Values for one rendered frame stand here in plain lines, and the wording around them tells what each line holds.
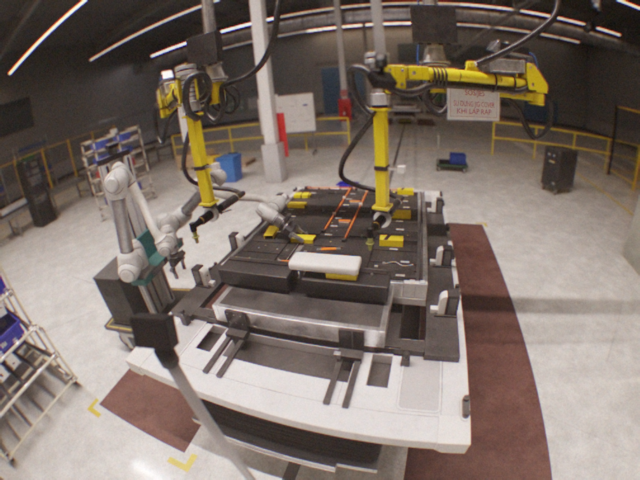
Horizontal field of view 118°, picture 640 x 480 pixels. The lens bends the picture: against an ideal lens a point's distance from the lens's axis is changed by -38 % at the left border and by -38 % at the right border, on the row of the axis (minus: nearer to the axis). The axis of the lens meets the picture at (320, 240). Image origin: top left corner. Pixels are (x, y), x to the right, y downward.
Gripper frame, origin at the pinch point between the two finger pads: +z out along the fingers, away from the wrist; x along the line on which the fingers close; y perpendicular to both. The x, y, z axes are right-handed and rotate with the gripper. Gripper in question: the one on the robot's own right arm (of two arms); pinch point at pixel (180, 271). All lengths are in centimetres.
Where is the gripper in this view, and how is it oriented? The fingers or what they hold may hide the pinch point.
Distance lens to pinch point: 242.9
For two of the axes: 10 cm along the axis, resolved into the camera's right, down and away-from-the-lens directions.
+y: -9.9, 0.3, 1.2
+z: 0.8, 8.9, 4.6
